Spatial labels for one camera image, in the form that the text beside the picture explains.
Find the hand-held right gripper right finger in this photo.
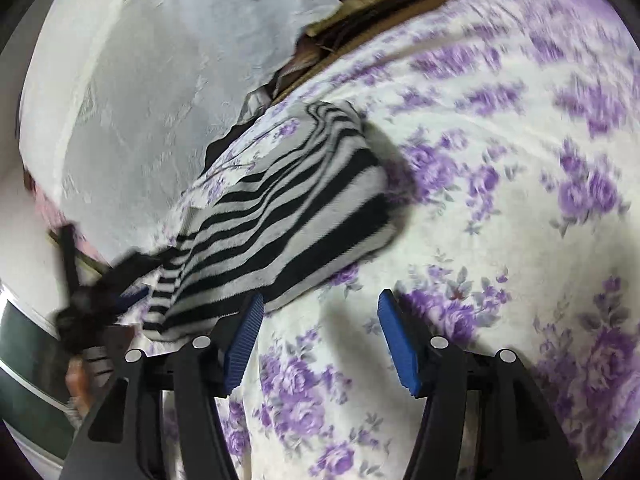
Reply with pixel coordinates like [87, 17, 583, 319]
[377, 289, 583, 480]

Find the purple floral bed sheet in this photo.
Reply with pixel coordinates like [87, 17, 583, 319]
[120, 0, 633, 480]

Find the person's left hand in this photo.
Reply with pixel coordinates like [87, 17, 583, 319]
[66, 355, 103, 418]

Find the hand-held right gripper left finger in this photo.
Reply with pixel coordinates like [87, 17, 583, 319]
[60, 292, 265, 480]

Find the black grey striped sweater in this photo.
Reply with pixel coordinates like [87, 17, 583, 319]
[82, 100, 398, 376]

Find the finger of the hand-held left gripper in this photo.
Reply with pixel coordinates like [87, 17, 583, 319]
[106, 254, 166, 308]

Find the dark green framed picture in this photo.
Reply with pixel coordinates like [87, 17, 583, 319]
[0, 297, 81, 443]

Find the white lace cloth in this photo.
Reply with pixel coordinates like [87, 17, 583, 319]
[20, 0, 426, 261]

